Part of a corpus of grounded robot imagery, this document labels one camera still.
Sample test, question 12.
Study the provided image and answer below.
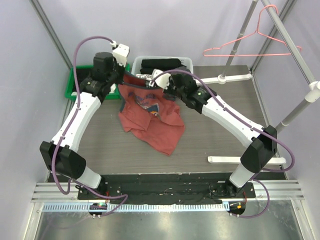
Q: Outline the grey aluminium frame post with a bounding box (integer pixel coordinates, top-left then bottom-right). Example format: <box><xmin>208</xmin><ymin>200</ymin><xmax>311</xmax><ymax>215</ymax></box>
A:
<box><xmin>29</xmin><ymin>0</ymin><xmax>73</xmax><ymax>69</ymax></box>

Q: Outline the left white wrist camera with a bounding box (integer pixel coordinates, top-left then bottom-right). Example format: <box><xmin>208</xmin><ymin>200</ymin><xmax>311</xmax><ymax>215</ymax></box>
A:
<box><xmin>110</xmin><ymin>41</ymin><xmax>130</xmax><ymax>68</ymax></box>

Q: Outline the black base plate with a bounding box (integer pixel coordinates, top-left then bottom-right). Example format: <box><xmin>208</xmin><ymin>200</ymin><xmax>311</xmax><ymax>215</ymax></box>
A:
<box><xmin>77</xmin><ymin>171</ymin><xmax>258</xmax><ymax>205</ymax></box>

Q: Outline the green plastic tray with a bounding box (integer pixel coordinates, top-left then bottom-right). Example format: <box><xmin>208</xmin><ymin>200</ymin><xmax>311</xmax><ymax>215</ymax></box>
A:
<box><xmin>64</xmin><ymin>65</ymin><xmax>121</xmax><ymax>102</ymax></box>

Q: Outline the red tank top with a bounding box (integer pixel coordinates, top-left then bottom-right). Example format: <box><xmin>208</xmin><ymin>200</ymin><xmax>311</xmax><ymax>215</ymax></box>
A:
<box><xmin>118</xmin><ymin>72</ymin><xmax>186</xmax><ymax>156</ymax></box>

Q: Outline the grey clothes rack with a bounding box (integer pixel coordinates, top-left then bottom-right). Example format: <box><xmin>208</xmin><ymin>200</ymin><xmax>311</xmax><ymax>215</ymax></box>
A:
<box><xmin>193</xmin><ymin>0</ymin><xmax>320</xmax><ymax>168</ymax></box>

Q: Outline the pink wire hanger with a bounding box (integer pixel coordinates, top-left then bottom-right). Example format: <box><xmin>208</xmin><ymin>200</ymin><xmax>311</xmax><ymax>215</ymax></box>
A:
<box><xmin>202</xmin><ymin>4</ymin><xmax>303</xmax><ymax>57</ymax></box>

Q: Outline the black folded garment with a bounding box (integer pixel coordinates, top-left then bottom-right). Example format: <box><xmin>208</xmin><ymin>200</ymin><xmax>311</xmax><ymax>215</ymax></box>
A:
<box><xmin>140</xmin><ymin>58</ymin><xmax>183</xmax><ymax>75</ymax></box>

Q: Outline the white printed rolled garment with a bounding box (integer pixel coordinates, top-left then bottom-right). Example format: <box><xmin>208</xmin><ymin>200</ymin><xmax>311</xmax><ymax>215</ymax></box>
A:
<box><xmin>135</xmin><ymin>74</ymin><xmax>153</xmax><ymax>81</ymax></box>

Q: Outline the white garment in tray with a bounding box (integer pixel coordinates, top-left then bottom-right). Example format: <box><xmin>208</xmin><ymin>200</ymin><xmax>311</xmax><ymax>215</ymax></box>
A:
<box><xmin>71</xmin><ymin>84</ymin><xmax>116</xmax><ymax>96</ymax></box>

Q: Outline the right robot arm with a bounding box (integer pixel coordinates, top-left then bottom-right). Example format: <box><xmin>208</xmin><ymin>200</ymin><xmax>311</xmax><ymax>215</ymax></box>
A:
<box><xmin>155</xmin><ymin>69</ymin><xmax>277</xmax><ymax>198</ymax></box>

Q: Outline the white slotted cable duct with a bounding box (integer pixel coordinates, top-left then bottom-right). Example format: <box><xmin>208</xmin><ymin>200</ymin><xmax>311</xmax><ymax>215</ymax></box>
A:
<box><xmin>42</xmin><ymin>201</ymin><xmax>230</xmax><ymax>213</ymax></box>

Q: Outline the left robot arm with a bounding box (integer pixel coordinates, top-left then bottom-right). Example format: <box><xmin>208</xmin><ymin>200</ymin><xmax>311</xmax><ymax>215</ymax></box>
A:
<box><xmin>39</xmin><ymin>49</ymin><xmax>129</xmax><ymax>200</ymax></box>

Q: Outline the white plastic basket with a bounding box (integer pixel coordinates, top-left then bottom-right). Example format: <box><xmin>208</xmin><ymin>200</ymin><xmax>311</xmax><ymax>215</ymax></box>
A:
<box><xmin>131</xmin><ymin>56</ymin><xmax>194</xmax><ymax>76</ymax></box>

